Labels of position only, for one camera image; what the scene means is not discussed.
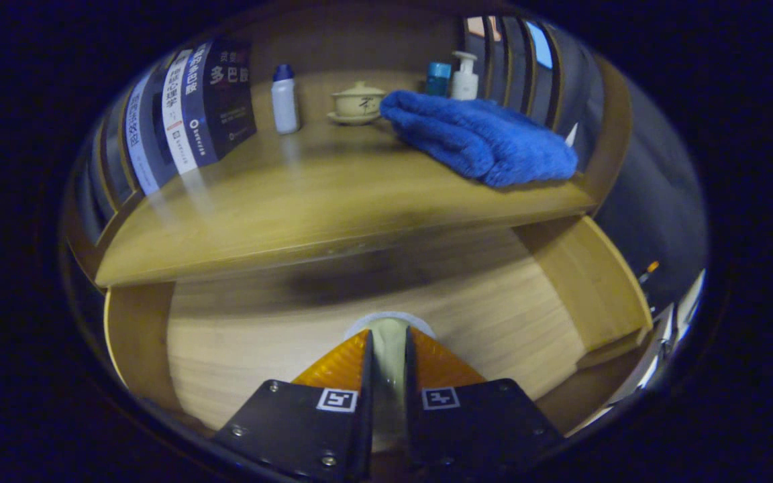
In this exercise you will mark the white pump bottle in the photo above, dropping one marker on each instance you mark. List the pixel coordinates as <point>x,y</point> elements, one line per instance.
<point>465,84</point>

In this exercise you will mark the teal bottle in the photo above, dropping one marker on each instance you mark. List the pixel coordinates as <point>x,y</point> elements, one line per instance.
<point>437,79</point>

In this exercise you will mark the white bottle with blue cap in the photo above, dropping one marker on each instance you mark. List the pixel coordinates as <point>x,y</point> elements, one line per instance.
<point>284,104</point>

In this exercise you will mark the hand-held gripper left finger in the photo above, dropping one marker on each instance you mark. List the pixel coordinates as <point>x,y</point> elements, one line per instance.
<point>319,436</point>

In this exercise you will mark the white book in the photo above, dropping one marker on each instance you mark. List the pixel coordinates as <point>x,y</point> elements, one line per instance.
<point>178,114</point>

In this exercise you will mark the folded blue towel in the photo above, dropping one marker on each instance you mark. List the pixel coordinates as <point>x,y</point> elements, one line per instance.
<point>487,137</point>

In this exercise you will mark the wooden cabinet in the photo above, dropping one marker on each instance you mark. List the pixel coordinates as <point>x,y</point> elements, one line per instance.
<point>359,40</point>

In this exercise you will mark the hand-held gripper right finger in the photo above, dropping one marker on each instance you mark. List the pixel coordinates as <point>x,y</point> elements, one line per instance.
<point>467,436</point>

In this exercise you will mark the dark navy book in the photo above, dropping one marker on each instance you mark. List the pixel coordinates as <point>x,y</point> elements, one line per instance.
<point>222,100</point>

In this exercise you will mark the green scrub brush white pad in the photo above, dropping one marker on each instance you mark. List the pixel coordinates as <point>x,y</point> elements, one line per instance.
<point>390,349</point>

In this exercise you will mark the beige lidded teacup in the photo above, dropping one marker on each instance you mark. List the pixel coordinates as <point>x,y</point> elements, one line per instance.
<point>356,104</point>

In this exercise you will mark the light blue book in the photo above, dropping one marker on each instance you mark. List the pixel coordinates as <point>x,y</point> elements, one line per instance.
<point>141,141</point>

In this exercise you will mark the orange and black tool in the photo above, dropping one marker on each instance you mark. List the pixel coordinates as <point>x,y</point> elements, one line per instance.
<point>648,272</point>

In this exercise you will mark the wooden countertop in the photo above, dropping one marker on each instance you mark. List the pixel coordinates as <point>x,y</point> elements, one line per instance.
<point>292,201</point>

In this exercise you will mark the wooden drawer with black knob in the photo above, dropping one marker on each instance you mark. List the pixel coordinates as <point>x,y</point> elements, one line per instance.
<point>494,302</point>

